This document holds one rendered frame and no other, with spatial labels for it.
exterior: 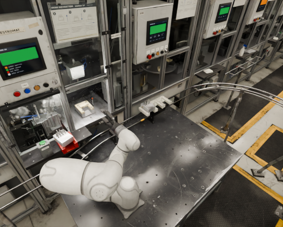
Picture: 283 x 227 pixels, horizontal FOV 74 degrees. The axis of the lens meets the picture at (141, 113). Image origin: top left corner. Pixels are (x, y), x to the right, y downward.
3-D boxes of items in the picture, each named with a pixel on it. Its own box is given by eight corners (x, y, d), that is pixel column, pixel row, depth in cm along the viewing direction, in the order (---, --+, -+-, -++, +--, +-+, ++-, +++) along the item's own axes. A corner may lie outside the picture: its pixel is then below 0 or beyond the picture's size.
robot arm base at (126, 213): (149, 200, 143) (149, 197, 140) (125, 220, 132) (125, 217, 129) (134, 183, 154) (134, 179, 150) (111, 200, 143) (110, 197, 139)
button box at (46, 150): (43, 158, 142) (38, 148, 135) (39, 152, 147) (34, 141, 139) (53, 152, 146) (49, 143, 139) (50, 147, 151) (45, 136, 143)
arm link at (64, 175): (113, 202, 137) (84, 198, 138) (117, 179, 144) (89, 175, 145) (79, 199, 68) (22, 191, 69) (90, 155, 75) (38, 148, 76)
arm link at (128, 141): (121, 127, 130) (113, 142, 132) (136, 140, 121) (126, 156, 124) (131, 128, 138) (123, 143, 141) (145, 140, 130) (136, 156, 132)
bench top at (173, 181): (112, 293, 106) (112, 292, 104) (46, 167, 167) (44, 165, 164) (241, 156, 183) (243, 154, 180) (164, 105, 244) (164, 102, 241)
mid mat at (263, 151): (285, 181, 235) (285, 181, 234) (243, 154, 267) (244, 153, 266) (309, 143, 286) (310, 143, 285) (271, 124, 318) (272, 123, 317)
